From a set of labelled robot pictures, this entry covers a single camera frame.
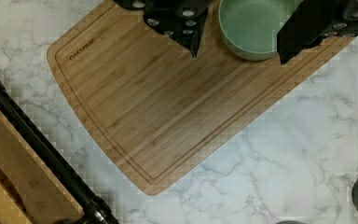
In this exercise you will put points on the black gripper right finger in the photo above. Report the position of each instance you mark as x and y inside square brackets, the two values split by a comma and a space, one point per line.
[312, 22]

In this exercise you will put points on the green ceramic bowl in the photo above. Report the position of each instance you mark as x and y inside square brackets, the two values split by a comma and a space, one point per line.
[249, 28]

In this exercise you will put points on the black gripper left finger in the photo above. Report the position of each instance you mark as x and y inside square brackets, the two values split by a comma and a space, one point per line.
[181, 20]

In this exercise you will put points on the bamboo cutting board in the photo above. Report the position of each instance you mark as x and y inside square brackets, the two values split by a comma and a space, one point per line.
[153, 108]

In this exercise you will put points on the bamboo wooden drawer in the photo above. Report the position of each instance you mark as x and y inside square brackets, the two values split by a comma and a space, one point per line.
[29, 191]

